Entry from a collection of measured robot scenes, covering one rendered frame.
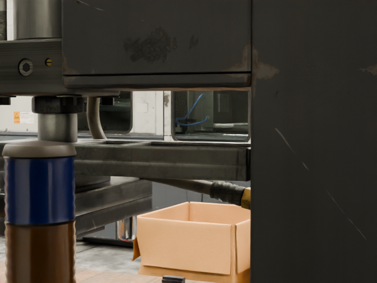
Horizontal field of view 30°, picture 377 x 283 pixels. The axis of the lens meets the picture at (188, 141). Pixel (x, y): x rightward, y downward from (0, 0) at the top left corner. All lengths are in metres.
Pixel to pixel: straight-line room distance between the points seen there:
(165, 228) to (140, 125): 2.80
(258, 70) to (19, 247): 0.24
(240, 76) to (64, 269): 0.22
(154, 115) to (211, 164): 5.15
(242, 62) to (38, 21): 0.20
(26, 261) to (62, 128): 0.30
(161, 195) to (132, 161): 5.11
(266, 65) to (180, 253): 2.54
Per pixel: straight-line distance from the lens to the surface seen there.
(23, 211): 0.37
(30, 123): 6.41
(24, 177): 0.37
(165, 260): 3.08
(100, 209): 0.65
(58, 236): 0.38
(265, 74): 0.53
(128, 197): 0.70
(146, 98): 5.75
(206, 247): 2.98
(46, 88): 0.63
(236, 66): 0.53
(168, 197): 5.68
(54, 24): 0.64
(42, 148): 0.37
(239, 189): 0.68
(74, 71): 0.59
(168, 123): 5.61
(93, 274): 1.35
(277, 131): 0.52
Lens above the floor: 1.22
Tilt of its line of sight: 3 degrees down
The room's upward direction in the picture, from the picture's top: straight up
